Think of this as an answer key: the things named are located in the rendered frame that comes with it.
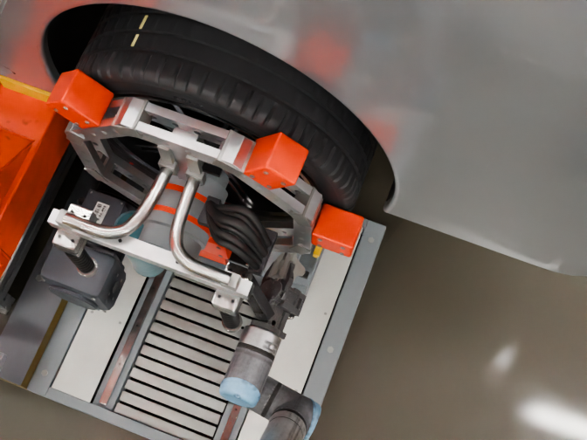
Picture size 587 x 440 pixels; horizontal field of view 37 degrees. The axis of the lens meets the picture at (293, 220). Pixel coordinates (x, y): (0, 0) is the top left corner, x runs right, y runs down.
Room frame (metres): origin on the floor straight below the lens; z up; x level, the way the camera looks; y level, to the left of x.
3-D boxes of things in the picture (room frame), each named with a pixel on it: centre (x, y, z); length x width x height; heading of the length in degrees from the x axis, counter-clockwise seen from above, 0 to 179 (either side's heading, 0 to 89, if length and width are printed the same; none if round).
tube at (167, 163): (0.60, 0.34, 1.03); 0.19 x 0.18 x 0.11; 159
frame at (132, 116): (0.68, 0.21, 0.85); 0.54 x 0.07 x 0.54; 69
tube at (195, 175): (0.53, 0.16, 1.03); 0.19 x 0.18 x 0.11; 159
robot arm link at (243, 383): (0.30, 0.10, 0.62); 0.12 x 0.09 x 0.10; 159
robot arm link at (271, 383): (0.30, 0.10, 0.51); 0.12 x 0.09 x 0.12; 62
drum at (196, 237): (0.61, 0.23, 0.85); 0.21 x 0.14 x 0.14; 159
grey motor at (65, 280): (0.75, 0.51, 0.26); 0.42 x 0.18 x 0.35; 159
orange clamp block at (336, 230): (0.57, -0.09, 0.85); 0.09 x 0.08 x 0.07; 69
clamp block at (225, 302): (0.43, 0.12, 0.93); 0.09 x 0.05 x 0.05; 159
